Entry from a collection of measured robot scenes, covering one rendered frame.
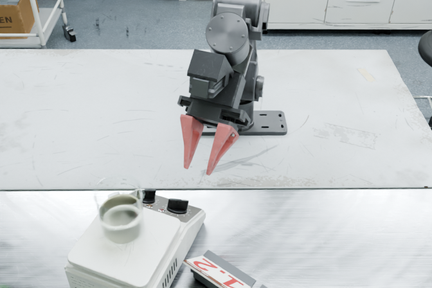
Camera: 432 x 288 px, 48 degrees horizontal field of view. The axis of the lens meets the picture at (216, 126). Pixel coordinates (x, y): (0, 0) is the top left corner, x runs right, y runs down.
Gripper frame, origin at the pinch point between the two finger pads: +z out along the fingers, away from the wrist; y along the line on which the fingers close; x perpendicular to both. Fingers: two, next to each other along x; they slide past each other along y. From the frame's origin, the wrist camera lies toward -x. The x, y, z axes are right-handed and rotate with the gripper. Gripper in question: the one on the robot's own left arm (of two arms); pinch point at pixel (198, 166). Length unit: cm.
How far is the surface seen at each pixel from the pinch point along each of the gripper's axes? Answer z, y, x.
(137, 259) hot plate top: 14.3, -2.6, -6.0
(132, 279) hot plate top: 16.6, -1.8, -7.8
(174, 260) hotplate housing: 13.6, 0.8, -0.7
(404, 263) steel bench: 5.0, 32.3, 13.2
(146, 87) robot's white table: -15.7, -26.0, 30.6
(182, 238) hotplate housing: 10.5, 0.8, 0.2
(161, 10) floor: -111, -124, 227
